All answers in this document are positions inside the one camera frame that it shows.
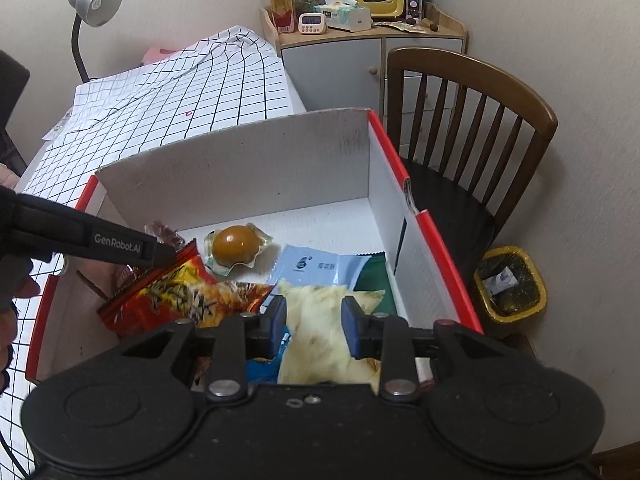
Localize blue cookie packet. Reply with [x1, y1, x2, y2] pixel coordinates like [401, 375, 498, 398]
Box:
[246, 327, 291, 384]

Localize pale yellow snack packet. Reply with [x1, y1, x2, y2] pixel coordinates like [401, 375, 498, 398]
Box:
[278, 280, 385, 391]

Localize green snack packet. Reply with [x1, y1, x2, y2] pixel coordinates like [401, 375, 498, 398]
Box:
[354, 252, 397, 314]

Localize light blue snack packet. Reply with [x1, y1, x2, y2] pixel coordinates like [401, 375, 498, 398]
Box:
[268, 245, 371, 296]

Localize red yellow chips bag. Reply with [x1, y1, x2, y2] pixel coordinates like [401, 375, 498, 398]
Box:
[98, 240, 272, 339]

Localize braised egg packet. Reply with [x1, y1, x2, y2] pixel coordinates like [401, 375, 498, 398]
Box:
[203, 222, 272, 276]

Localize small pink snack packet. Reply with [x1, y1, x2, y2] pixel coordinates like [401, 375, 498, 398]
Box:
[144, 220, 186, 252]

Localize person left hand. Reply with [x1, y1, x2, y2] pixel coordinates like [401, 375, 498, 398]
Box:
[0, 276, 40, 392]

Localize paper items on table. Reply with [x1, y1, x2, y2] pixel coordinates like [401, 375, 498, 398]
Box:
[42, 108, 73, 142]

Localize red white cardboard box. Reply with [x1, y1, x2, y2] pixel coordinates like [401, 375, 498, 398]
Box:
[25, 108, 482, 383]

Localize yellow trash bin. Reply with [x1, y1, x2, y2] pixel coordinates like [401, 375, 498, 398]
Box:
[474, 245, 548, 325]

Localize pink box on table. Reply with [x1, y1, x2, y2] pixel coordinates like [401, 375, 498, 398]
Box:
[141, 47, 176, 66]

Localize brown wooden chair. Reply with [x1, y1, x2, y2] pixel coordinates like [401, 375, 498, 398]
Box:
[386, 47, 558, 284]

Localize silver desk lamp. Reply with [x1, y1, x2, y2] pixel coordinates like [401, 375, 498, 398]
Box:
[68, 0, 122, 84]

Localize white black checkered tablecloth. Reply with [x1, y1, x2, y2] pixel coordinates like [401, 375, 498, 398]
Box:
[0, 24, 307, 478]

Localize grey wooden cabinet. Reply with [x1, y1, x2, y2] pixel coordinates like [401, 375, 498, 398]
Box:
[259, 3, 469, 116]

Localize white digital timer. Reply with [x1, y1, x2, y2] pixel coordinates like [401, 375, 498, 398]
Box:
[297, 12, 328, 36]

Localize white tissue pack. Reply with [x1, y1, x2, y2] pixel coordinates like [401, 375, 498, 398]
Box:
[314, 0, 372, 32]

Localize orange drink bottle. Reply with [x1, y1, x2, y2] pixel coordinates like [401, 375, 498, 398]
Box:
[270, 0, 295, 34]

